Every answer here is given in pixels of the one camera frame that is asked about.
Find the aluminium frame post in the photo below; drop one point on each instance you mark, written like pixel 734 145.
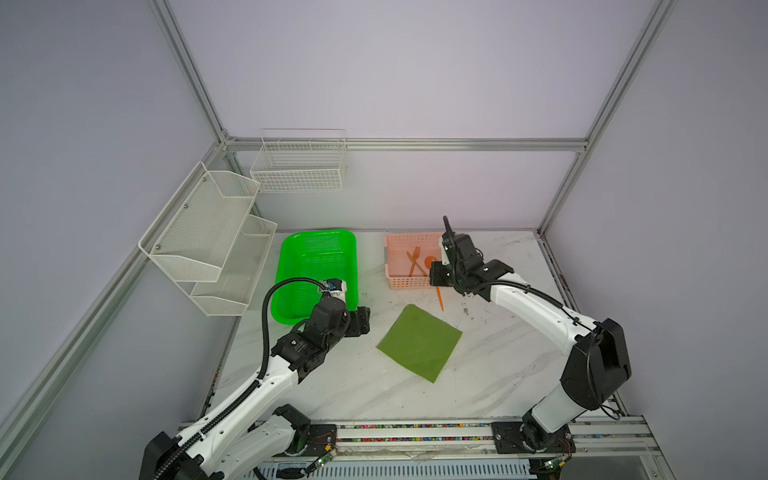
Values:
pixel 640 50

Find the white mesh two-tier shelf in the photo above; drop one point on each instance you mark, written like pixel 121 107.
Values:
pixel 210 243

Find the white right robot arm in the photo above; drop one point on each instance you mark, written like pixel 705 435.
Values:
pixel 597 362

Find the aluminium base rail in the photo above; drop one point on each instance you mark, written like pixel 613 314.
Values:
pixel 453 439

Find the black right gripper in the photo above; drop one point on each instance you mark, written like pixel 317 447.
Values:
pixel 434 278

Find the white wire basket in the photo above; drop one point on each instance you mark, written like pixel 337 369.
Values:
pixel 301 160

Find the green paper napkin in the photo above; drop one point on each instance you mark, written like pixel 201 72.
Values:
pixel 420 342

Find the bright green plastic basket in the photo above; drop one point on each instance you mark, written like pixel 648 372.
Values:
pixel 319 255

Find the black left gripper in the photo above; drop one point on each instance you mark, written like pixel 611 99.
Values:
pixel 358 321

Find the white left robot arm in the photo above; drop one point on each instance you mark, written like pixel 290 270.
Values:
pixel 222 444

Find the pink perforated plastic basket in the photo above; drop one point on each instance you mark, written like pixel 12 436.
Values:
pixel 397 264

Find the orange plastic fork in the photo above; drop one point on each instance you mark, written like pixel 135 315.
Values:
pixel 413 257

